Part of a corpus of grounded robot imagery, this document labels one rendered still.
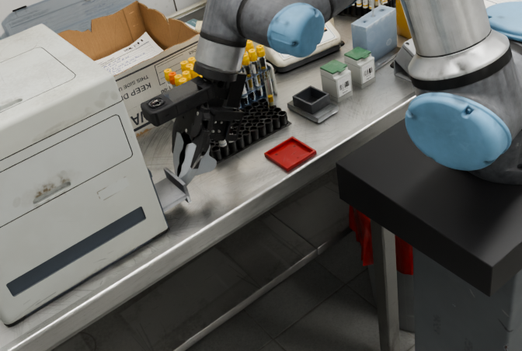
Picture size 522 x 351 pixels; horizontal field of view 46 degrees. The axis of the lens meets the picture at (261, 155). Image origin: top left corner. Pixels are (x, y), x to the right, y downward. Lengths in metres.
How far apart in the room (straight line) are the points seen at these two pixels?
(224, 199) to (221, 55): 0.25
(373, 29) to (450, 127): 0.61
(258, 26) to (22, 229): 0.43
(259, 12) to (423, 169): 0.34
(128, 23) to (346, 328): 1.08
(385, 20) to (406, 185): 0.51
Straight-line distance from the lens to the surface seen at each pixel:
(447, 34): 0.71
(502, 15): 0.85
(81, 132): 0.87
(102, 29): 1.48
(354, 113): 1.20
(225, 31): 0.94
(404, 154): 0.97
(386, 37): 1.35
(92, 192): 0.92
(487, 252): 0.84
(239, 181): 1.08
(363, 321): 1.94
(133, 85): 1.22
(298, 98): 1.20
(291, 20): 0.86
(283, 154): 1.11
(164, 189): 1.04
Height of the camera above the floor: 1.54
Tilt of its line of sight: 37 degrees down
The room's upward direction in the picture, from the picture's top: 12 degrees counter-clockwise
